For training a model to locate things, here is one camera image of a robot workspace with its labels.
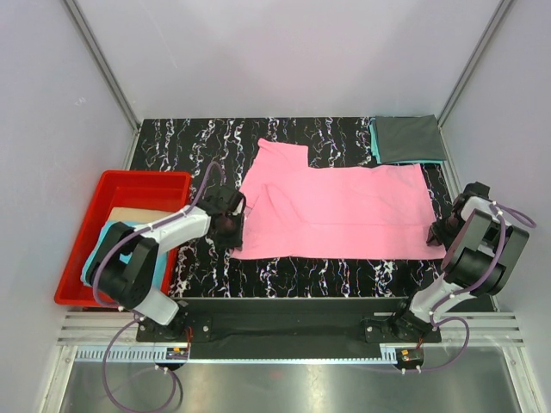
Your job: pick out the slotted cable duct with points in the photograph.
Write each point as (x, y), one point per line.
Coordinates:
(171, 355)

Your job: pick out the folded teal t shirt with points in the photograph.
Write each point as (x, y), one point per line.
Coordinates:
(376, 152)

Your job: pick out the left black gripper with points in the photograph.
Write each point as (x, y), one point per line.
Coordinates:
(236, 240)

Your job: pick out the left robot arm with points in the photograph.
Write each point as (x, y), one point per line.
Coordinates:
(189, 223)

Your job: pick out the light blue t shirt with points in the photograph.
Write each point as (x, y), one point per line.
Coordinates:
(126, 263)

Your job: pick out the pink t shirt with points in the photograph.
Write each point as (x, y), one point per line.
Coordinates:
(293, 209)

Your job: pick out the beige t shirt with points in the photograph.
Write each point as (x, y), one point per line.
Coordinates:
(135, 215)

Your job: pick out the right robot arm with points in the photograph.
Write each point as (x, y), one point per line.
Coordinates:
(483, 241)

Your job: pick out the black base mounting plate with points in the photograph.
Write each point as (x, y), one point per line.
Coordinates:
(287, 329)

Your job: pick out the right aluminium frame post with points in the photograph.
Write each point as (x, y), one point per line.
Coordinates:
(491, 29)

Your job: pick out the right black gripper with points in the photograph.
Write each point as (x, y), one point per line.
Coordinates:
(436, 235)

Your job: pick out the left aluminium frame post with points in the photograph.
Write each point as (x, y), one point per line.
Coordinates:
(93, 46)

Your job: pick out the aluminium frame post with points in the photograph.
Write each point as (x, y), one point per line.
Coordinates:
(93, 46)
(491, 29)

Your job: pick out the folded dark grey t shirt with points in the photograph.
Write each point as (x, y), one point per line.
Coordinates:
(403, 138)

